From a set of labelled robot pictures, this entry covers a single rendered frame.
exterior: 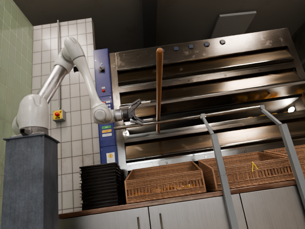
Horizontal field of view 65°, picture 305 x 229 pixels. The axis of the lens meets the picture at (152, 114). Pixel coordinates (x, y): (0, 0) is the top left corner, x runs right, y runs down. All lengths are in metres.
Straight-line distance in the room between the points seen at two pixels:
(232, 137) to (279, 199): 0.77
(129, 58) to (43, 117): 1.37
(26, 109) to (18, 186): 0.41
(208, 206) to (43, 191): 0.99
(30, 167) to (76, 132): 1.10
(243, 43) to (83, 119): 1.83
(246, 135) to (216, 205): 0.91
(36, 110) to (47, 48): 1.53
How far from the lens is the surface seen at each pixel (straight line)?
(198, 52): 2.64
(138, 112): 2.29
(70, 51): 1.88
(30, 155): 1.40
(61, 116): 2.44
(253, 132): 2.43
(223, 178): 1.65
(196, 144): 2.27
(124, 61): 2.60
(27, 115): 1.49
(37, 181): 1.36
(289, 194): 1.85
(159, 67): 1.14
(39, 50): 2.98
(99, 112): 1.55
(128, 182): 1.74
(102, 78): 2.52
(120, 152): 2.27
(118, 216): 1.70
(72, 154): 2.39
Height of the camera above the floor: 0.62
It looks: 18 degrees up
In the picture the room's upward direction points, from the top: 8 degrees counter-clockwise
